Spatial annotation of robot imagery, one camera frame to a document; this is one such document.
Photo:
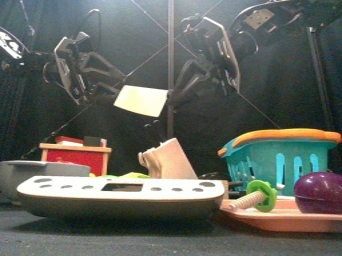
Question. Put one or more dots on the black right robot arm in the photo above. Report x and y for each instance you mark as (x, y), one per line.
(284, 13)

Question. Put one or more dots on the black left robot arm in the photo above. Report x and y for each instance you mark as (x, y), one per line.
(13, 50)

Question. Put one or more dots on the teal basket orange rim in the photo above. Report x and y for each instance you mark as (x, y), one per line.
(267, 160)

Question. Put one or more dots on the small black block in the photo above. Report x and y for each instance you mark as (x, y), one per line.
(92, 141)

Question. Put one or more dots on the red white toy block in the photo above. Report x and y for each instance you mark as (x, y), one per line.
(68, 140)

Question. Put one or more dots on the red wooden toy box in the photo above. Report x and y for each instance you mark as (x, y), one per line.
(75, 158)

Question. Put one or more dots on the cream toy knife block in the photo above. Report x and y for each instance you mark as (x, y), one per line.
(171, 161)

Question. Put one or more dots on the yellow-green toy food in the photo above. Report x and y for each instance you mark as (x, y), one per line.
(133, 175)

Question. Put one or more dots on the black stand pole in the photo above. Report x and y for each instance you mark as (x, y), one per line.
(320, 83)

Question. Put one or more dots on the grey plastic container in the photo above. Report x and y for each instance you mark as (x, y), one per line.
(30, 173)

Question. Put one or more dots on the green toy screw cream thread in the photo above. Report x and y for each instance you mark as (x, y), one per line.
(260, 195)

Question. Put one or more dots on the purple toy ball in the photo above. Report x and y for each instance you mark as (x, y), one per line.
(319, 193)

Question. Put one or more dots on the pink plastic tray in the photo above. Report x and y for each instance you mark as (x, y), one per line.
(284, 218)

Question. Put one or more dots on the grey metal frame pole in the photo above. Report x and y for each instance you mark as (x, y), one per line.
(169, 60)

